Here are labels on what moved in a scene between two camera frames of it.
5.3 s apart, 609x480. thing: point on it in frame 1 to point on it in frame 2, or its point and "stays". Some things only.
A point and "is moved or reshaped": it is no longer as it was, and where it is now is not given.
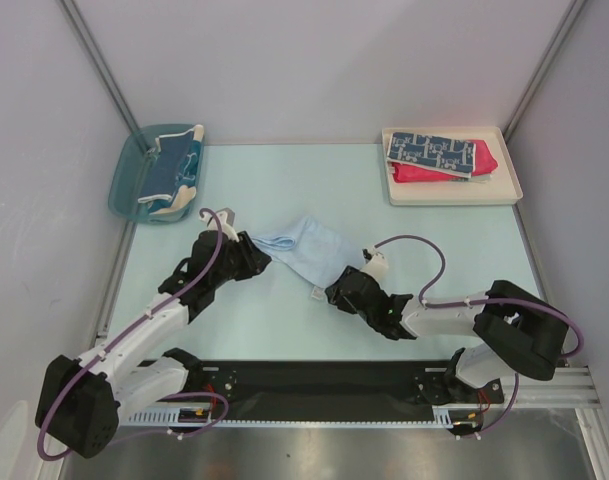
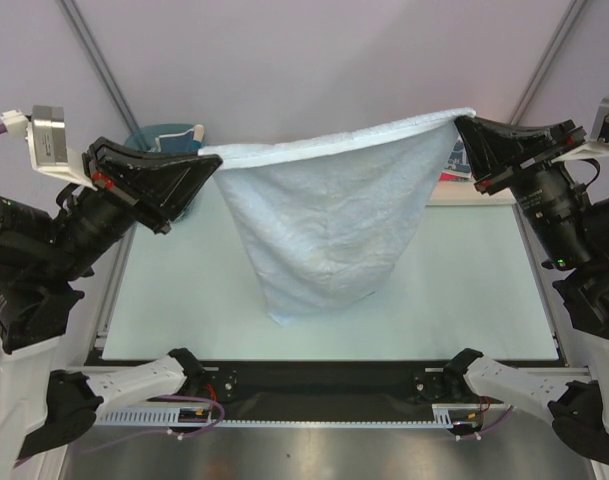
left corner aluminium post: x=82 y=32 stays
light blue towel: x=317 y=253 is moved or reshaped
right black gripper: x=347 y=288 to x=526 y=163
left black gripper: x=254 y=260 to x=157 y=185
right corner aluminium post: x=543 y=68 stays
